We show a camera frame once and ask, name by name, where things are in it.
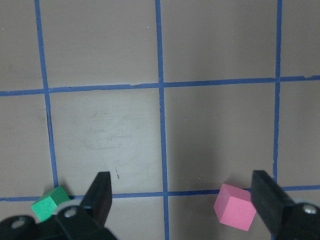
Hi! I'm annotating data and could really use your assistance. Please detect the pink cube centre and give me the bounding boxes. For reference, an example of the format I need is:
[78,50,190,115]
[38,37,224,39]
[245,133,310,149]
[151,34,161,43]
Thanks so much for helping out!
[213,183,257,231]

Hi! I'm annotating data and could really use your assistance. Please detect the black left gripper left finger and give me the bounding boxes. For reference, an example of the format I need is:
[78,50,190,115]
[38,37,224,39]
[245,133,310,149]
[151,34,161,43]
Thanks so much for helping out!
[54,171,112,240]

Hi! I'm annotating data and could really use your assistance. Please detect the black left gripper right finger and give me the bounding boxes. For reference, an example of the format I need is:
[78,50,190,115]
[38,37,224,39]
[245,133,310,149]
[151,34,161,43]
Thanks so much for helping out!
[251,170,320,240]

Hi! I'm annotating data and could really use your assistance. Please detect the green cube near left base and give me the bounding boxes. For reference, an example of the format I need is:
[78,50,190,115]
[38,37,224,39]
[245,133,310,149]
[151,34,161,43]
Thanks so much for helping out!
[30,186,70,222]

